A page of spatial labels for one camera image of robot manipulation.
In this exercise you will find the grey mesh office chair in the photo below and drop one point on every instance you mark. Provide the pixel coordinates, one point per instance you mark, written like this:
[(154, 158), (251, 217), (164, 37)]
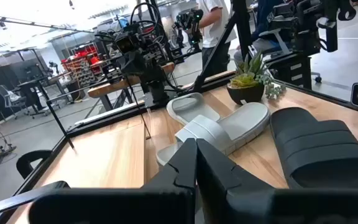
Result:
[(11, 99)]

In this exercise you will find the black rubber slide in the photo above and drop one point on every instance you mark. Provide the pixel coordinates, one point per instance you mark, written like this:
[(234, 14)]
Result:
[(322, 149)]

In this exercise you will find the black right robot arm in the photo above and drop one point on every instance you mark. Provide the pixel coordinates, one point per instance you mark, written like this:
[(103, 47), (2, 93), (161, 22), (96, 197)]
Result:
[(157, 90)]

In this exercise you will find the small succulent in dark pot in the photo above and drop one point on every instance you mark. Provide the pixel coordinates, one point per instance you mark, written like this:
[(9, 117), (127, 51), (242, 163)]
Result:
[(245, 93)]

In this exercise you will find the black drawer cabinet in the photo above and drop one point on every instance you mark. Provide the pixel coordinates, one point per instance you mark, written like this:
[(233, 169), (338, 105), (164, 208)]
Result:
[(291, 71)]

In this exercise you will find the black background robot arm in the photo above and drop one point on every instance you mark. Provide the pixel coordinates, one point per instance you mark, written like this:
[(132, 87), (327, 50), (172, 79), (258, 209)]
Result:
[(309, 21), (188, 25)]

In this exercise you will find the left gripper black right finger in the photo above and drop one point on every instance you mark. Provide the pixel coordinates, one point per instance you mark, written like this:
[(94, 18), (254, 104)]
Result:
[(228, 202)]

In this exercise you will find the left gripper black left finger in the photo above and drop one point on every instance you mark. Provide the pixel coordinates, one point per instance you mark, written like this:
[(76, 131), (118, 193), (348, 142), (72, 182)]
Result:
[(120, 208)]

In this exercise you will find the black metal table frame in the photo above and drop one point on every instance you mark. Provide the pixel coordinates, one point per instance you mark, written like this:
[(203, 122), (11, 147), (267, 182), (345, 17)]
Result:
[(241, 28)]

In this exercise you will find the white rubber slide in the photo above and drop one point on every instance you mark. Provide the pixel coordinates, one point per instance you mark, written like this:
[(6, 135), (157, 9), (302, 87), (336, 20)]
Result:
[(244, 121), (185, 107)]

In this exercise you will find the wooden workbench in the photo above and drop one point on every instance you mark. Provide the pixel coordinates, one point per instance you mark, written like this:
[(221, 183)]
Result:
[(110, 88)]

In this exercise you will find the red parts bin rack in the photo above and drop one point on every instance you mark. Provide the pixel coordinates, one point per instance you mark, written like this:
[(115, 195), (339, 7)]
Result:
[(82, 62)]

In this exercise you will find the person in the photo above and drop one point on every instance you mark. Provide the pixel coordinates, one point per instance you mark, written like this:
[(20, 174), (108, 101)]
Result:
[(213, 28), (267, 15)]

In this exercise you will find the black curved frame bracket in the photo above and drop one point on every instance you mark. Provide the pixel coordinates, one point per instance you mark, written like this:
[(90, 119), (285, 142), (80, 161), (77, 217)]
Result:
[(23, 157)]

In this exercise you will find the black background desk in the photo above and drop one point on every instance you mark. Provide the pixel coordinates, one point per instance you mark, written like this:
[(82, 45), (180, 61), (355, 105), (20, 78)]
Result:
[(33, 90)]

